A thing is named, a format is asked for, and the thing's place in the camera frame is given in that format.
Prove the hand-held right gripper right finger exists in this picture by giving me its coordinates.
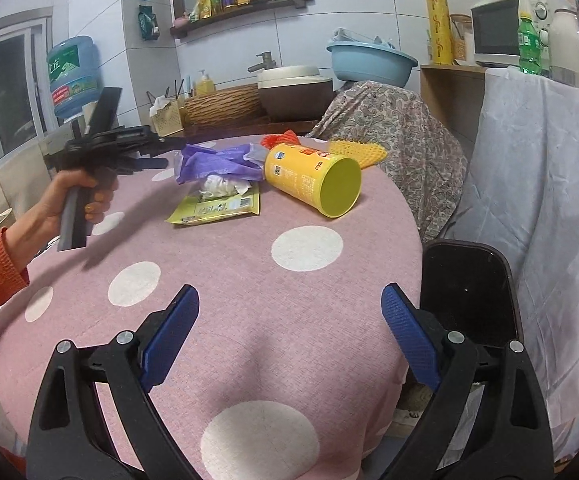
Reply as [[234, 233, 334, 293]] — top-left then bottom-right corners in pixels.
[[380, 282, 555, 480]]

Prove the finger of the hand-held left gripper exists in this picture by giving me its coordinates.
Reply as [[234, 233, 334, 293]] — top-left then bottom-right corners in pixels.
[[120, 156, 169, 171], [142, 135, 190, 156]]

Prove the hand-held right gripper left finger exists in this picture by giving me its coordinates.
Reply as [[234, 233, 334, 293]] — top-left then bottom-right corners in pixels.
[[27, 284, 200, 480]]

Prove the purple plastic bag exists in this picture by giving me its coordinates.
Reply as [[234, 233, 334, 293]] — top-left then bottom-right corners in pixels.
[[174, 143, 270, 185]]

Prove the white tissue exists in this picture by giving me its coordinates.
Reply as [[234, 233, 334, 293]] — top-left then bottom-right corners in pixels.
[[200, 175, 250, 199]]

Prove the black trash bin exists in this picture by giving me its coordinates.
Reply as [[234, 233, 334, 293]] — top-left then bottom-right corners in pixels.
[[421, 242, 524, 352]]

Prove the yellow-green snack wrapper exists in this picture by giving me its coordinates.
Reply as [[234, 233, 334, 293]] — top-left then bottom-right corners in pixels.
[[166, 180, 261, 226]]

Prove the red foam net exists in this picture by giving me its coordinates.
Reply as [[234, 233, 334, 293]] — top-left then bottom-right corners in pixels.
[[261, 130, 301, 151]]

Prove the yellow cylindrical canister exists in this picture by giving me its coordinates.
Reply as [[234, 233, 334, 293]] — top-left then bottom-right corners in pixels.
[[264, 142, 363, 219]]

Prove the yellow foam net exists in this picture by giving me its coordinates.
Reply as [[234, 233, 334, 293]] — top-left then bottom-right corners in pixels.
[[327, 138, 387, 170]]

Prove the person's left hand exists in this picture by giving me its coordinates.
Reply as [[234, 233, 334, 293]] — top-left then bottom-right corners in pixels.
[[34, 169, 119, 251]]

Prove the beige utensil holder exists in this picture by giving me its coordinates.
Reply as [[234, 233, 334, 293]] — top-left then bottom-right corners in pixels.
[[148, 95, 186, 137]]

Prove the chopstick holder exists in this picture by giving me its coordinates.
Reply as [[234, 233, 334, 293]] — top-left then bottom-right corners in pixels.
[[170, 76, 195, 108]]

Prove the wicker basket sink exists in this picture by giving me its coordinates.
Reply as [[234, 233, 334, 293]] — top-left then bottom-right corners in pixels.
[[184, 85, 263, 127]]

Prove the yellow soap dispenser bottle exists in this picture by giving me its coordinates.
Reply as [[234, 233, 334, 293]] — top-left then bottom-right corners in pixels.
[[194, 70, 217, 96]]

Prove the blue water jug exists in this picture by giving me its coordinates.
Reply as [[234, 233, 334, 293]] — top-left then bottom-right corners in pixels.
[[47, 36, 102, 119]]

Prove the dark wooden counter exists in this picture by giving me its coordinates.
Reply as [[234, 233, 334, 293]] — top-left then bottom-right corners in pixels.
[[170, 119, 321, 144]]

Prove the pink polka dot tablecloth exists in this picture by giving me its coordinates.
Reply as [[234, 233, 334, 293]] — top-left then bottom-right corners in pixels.
[[0, 132, 426, 480]]

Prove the window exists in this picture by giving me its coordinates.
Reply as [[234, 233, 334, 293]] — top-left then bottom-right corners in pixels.
[[0, 7, 56, 172]]

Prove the bronze faucet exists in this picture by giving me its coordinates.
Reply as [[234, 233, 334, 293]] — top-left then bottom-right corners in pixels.
[[248, 51, 276, 74]]

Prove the brown basin with white lid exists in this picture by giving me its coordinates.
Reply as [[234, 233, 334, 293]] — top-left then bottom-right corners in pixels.
[[257, 65, 333, 121]]

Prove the white sheet cover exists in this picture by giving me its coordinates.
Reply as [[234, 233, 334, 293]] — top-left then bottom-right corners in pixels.
[[442, 67, 579, 462]]

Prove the floral cloth cover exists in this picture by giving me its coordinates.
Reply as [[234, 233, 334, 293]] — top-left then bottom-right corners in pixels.
[[309, 80, 468, 244]]

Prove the light blue plastic basin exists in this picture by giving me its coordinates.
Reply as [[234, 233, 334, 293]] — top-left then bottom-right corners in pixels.
[[326, 41, 419, 87]]

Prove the grey plastic bag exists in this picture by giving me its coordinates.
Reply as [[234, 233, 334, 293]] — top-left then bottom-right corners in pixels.
[[332, 27, 398, 47]]

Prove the light wooden shelf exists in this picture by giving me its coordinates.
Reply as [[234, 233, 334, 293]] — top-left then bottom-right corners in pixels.
[[419, 62, 488, 152]]

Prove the yellow plastic wrap roll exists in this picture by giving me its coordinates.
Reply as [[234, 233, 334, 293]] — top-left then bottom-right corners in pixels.
[[425, 0, 453, 66]]

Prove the glass storage jar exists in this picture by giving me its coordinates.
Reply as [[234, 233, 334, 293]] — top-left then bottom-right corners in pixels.
[[449, 13, 473, 61]]

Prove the green soda bottle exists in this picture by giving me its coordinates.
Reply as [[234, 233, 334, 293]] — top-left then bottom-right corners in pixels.
[[517, 11, 543, 77]]

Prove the white microwave oven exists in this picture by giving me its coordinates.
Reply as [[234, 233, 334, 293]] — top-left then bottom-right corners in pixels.
[[470, 0, 553, 68]]

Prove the green wall packet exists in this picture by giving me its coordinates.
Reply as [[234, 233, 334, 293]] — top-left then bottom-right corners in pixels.
[[137, 5, 161, 41]]

